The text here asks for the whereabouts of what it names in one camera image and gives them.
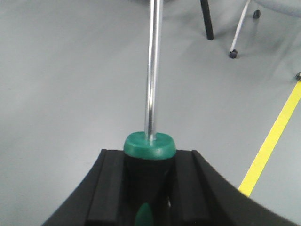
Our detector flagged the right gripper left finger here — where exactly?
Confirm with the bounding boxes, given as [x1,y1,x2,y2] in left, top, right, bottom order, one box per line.
[44,149,125,226]

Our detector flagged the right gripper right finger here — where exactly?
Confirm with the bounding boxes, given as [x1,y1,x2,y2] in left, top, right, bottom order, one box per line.
[170,150,295,226]

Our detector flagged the green black screwdriver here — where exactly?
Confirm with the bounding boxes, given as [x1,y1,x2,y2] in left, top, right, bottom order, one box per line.
[124,0,176,226]

